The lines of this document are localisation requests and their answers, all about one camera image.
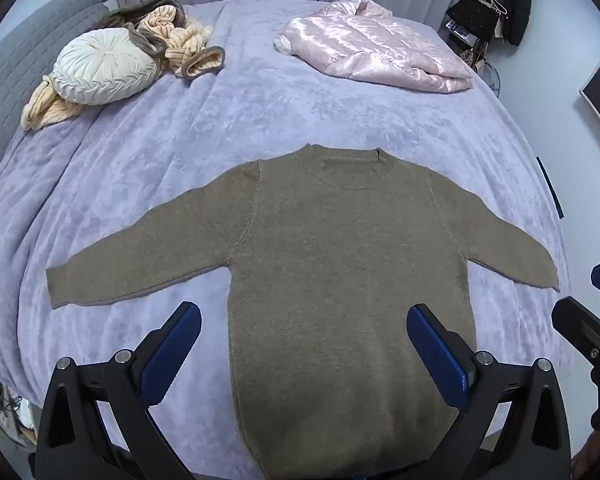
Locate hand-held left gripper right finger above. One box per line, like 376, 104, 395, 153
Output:
406, 303, 572, 480

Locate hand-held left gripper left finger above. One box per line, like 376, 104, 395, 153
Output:
34, 301, 202, 480

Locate olive knit sweater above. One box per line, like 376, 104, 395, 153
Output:
46, 143, 562, 480

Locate white standing fan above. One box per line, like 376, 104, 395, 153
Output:
480, 62, 504, 98

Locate lilac plush blanket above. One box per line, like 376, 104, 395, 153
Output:
0, 0, 576, 480

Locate black hanging jacket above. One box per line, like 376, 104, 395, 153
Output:
485, 0, 535, 47

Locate black sparkly hanging garment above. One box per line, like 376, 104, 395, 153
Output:
446, 0, 501, 42

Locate round white pleated cushion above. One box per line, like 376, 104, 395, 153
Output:
53, 28, 162, 106

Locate beige striped knit throw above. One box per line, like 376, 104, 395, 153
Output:
21, 0, 227, 132

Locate pink satin padded jacket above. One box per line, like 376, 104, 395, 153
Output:
275, 0, 476, 94

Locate grey quilted headboard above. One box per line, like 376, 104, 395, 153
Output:
0, 0, 110, 181

